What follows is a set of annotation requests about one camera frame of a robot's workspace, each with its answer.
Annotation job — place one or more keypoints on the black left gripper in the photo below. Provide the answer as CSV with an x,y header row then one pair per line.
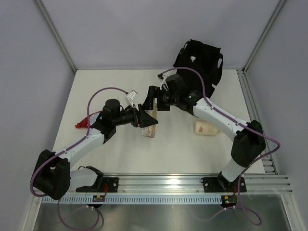
x,y
140,118

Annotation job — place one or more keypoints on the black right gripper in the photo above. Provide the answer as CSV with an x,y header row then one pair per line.
x,y
154,92

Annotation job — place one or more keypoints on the cream lotion bottle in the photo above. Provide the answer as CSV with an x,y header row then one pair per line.
x,y
205,128

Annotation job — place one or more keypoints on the red dish soap bottle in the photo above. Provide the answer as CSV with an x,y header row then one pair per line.
x,y
87,121

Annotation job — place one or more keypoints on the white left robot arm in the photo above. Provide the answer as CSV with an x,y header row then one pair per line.
x,y
53,175

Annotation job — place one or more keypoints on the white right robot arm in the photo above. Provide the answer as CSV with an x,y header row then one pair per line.
x,y
247,137

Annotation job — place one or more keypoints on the black canvas bag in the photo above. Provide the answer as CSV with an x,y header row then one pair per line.
x,y
208,63

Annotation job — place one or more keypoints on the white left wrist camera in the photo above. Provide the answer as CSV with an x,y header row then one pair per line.
x,y
130,97

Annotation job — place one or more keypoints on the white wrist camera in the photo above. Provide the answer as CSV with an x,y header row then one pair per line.
x,y
130,97
162,79

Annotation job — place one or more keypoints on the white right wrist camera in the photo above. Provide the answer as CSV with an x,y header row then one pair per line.
x,y
162,79

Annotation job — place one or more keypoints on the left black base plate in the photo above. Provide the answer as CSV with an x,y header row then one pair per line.
x,y
109,184

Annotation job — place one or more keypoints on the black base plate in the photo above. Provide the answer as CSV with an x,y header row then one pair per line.
x,y
109,184
219,184

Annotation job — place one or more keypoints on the white slotted cable duct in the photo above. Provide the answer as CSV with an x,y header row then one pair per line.
x,y
115,199

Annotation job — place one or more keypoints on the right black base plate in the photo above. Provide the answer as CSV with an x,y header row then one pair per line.
x,y
219,184

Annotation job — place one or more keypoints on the aluminium front rail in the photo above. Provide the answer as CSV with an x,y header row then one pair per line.
x,y
174,183

